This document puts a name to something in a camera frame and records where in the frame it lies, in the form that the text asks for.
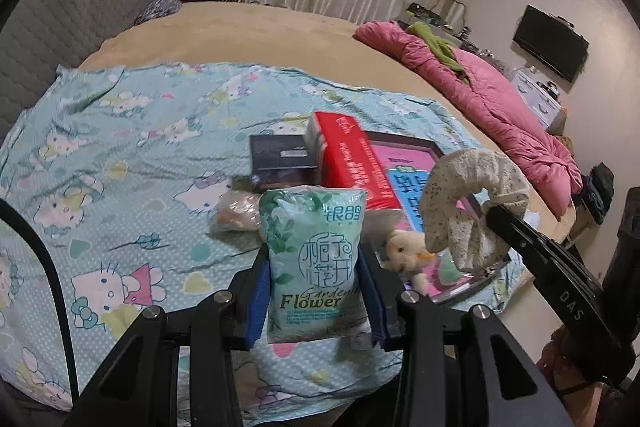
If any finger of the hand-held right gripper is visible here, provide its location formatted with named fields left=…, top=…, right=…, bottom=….
left=484, top=205, right=632, bottom=375

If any grey quilted headboard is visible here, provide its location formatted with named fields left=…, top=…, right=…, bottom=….
left=0, top=0, right=163, bottom=142

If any green cloth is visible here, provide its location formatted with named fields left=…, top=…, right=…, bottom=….
left=406, top=22, right=471, bottom=82

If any red cardboard box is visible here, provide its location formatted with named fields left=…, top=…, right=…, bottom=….
left=306, top=112, right=403, bottom=211

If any black cable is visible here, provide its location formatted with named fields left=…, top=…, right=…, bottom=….
left=0, top=199, right=81, bottom=403

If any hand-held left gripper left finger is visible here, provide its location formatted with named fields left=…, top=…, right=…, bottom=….
left=65, top=251, right=274, bottom=427

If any pink quilt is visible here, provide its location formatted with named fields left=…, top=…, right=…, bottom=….
left=354, top=21, right=583, bottom=215

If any cream plush bear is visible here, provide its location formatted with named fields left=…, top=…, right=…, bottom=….
left=382, top=229, right=436, bottom=295

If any dark bag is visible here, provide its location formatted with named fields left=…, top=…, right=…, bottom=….
left=582, top=162, right=615, bottom=225

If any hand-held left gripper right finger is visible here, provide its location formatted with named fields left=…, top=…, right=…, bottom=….
left=357, top=247, right=576, bottom=427

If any beige bed cover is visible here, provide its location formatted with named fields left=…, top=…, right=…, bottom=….
left=77, top=1, right=571, bottom=240

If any black wall television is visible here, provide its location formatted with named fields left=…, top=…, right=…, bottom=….
left=512, top=5, right=590, bottom=82

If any pink framed board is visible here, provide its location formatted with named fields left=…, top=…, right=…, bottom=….
left=362, top=131, right=512, bottom=306

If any dark blue box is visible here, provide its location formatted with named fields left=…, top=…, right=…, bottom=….
left=249, top=134, right=321, bottom=194

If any pink plush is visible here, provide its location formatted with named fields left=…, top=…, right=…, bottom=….
left=210, top=189, right=266, bottom=235

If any cartoon cat printed sheet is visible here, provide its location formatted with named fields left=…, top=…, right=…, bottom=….
left=0, top=62, right=516, bottom=427

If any dark patterned cloth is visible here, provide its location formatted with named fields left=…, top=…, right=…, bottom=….
left=134, top=0, right=181, bottom=26

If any cluttered side table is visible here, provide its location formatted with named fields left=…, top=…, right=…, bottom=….
left=402, top=0, right=493, bottom=58

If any white cabinet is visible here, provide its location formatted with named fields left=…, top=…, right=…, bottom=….
left=510, top=67, right=567, bottom=134

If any green floral tissue packet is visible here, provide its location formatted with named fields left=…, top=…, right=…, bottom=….
left=259, top=187, right=373, bottom=350

